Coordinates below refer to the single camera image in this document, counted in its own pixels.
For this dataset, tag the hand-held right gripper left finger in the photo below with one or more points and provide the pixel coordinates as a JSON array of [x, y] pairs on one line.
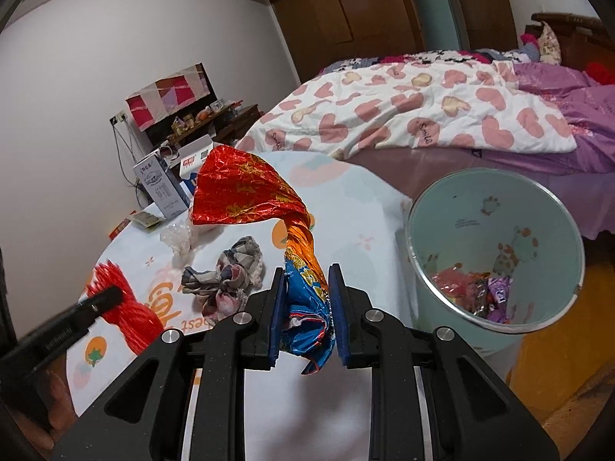
[[276, 317]]

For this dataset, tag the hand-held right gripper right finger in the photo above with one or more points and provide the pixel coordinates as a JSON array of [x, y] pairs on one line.
[[340, 317]]

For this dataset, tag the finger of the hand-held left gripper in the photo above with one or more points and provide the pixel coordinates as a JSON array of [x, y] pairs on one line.
[[91, 309]]

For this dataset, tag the red mesh bundle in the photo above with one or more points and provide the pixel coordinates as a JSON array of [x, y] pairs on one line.
[[129, 312]]

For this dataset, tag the pink plastic wrapper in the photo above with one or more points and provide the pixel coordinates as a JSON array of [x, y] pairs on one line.
[[454, 281]]

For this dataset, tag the red orange blue foil wrapper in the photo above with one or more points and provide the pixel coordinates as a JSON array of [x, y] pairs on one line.
[[240, 187]]

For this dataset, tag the purple foil wrapper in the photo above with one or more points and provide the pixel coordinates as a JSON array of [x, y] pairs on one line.
[[499, 297]]

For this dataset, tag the light blue trash bin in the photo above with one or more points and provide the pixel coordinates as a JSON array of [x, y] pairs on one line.
[[480, 211]]

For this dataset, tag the person's left hand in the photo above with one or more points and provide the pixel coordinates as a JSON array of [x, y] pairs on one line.
[[57, 403]]

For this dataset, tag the plaid cloth rag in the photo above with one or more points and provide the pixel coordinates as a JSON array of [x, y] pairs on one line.
[[230, 264]]

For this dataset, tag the orange cardboard box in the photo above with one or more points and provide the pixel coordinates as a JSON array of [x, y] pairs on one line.
[[120, 229]]

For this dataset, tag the small green yellow packet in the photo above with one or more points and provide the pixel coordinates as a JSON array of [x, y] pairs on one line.
[[146, 221]]

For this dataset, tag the clear plastic bag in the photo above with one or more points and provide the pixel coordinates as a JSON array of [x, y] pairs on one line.
[[180, 237]]

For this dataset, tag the white tall carton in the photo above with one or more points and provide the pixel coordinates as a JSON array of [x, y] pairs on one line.
[[158, 187]]

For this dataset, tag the blue and white carton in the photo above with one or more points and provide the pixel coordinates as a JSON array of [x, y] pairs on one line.
[[192, 165]]

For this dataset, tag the dark wooden cabinet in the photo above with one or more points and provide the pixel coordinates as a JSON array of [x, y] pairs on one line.
[[235, 122]]

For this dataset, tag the patchwork cloth cover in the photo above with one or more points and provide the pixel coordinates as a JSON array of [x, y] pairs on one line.
[[168, 96]]

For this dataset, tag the pink heart printed quilt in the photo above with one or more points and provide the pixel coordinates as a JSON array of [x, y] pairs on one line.
[[432, 105]]

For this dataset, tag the black television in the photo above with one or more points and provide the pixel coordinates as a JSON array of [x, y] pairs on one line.
[[209, 81]]

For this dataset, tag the mauve bed sheet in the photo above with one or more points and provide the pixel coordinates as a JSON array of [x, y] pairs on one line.
[[596, 201]]

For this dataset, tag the brown wooden wardrobe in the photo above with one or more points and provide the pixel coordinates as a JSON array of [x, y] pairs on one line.
[[326, 24]]

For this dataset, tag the purple blanket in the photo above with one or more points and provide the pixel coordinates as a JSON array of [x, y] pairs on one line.
[[567, 91]]

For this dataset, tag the floral pillow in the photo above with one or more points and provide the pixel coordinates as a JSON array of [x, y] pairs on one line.
[[547, 43]]

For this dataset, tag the red knit cloth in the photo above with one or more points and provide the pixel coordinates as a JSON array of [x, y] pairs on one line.
[[600, 72]]

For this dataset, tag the wooden bed headboard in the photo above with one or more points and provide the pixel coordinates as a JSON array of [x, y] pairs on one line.
[[581, 29]]

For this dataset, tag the wall power socket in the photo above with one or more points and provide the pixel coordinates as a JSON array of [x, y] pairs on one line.
[[119, 116]]

